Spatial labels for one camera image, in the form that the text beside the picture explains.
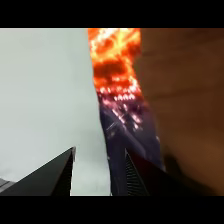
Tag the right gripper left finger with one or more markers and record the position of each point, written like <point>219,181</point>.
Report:
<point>50,178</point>

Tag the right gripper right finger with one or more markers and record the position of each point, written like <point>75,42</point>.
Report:
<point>146,181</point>

